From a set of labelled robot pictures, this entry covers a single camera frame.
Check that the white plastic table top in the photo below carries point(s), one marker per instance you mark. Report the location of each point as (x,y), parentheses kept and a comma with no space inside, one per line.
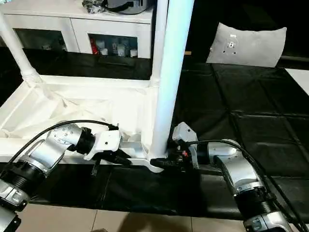
(72,96)

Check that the white plastic table leg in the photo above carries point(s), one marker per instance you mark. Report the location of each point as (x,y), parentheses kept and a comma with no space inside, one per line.
(173,60)
(19,53)
(159,36)

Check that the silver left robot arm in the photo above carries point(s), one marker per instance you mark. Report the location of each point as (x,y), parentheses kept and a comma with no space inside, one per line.
(48,149)

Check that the black floor mat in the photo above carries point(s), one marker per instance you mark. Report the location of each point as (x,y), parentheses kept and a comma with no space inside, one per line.
(241,108)

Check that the grey printed cushion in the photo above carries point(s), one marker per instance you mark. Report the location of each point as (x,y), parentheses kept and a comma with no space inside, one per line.
(248,46)

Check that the white glass-door cabinet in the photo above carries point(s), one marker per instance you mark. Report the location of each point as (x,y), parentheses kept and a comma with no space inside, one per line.
(72,24)

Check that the white flat panel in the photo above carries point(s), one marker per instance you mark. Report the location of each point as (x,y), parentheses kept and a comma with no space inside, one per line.
(300,79)

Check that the grey round bag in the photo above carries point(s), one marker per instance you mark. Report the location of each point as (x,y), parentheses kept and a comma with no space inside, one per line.
(128,6)

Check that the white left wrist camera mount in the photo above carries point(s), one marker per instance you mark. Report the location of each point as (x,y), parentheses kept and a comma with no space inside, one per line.
(106,142)

